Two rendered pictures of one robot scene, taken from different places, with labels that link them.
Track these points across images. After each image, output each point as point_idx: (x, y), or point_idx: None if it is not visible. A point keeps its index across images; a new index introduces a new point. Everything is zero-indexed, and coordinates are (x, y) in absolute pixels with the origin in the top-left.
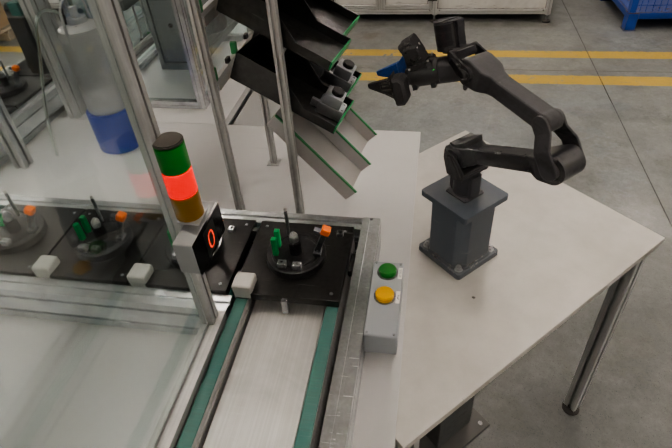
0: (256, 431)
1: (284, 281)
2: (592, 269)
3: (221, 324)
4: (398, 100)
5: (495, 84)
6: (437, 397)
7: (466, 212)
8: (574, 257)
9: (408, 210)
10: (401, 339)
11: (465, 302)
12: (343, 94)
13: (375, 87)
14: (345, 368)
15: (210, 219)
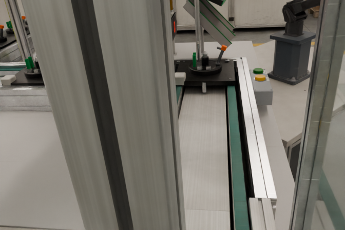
0: (203, 131)
1: (202, 76)
2: None
3: None
4: None
5: None
6: (299, 123)
7: (298, 39)
8: None
9: (255, 64)
10: (270, 106)
11: (301, 92)
12: None
13: None
14: (248, 102)
15: (174, 16)
